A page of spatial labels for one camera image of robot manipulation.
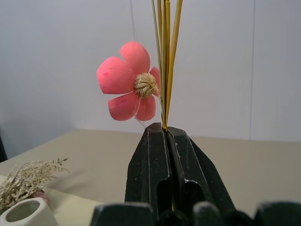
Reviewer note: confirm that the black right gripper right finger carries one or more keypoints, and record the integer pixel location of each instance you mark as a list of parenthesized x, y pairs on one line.
[(190, 164)]

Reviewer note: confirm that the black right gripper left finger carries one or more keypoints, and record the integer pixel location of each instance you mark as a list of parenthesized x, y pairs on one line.
[(148, 164)]

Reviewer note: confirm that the dark object at table edge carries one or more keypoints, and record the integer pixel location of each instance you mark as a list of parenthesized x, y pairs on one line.
[(2, 147)]

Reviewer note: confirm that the beige dried flower bouquet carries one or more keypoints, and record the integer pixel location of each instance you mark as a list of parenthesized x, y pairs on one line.
[(26, 179)]

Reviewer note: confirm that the white ceramic vase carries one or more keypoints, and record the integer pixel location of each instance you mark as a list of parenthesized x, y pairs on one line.
[(28, 213)]

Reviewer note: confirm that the pink flower bouquet yellow stems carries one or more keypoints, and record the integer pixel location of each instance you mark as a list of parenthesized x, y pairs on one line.
[(131, 82)]

